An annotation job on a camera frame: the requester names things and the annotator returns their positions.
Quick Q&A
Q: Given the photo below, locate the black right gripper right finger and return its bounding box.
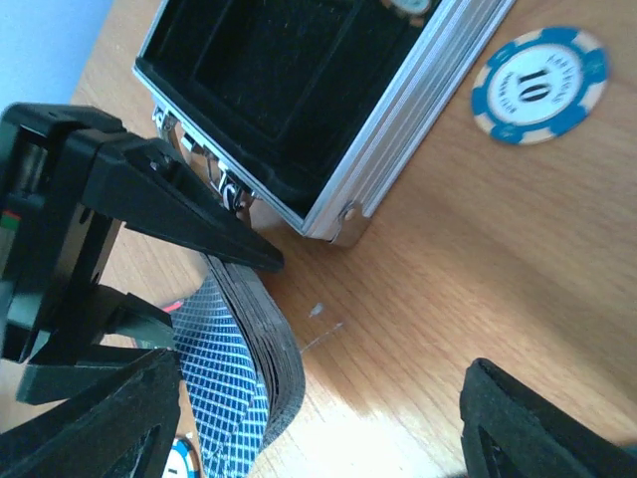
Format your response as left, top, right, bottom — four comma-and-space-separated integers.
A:
460, 358, 636, 477

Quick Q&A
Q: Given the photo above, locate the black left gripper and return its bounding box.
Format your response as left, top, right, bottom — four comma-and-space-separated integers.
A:
1, 103, 285, 403

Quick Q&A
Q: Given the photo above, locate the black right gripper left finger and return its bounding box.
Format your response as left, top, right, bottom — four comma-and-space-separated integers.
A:
1, 349, 181, 477

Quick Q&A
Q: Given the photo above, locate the grey card deck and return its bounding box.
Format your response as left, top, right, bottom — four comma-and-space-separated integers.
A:
171, 256, 306, 477

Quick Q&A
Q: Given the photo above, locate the aluminium poker chip case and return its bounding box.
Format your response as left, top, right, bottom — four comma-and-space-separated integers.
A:
133, 0, 512, 247

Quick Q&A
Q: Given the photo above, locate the right poker chip row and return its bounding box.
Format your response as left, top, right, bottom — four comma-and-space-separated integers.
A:
381, 0, 434, 17

